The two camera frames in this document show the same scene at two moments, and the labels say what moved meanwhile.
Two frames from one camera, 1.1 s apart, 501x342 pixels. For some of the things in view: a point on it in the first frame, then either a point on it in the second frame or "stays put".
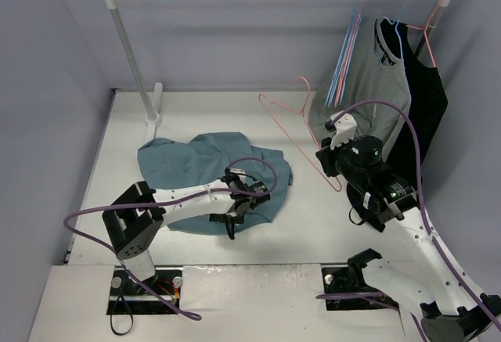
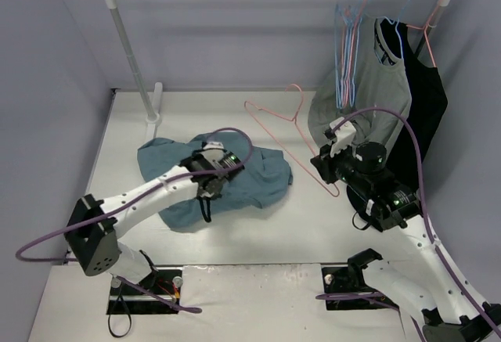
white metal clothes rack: (153, 115) stays put
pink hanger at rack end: (425, 27) stays put
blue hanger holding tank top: (396, 28) stays put
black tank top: (428, 97) stays put
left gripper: (233, 212) to (196, 163)
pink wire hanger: (313, 136) to (306, 138)
